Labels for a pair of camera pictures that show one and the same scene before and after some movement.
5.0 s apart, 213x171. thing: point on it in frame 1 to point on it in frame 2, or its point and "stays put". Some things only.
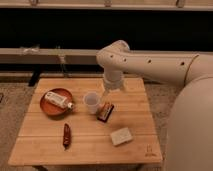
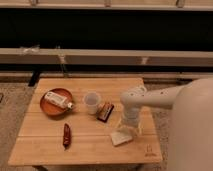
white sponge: (121, 136) stays put
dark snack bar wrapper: (104, 111) stays put
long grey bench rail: (67, 56) stays put
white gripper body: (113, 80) to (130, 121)
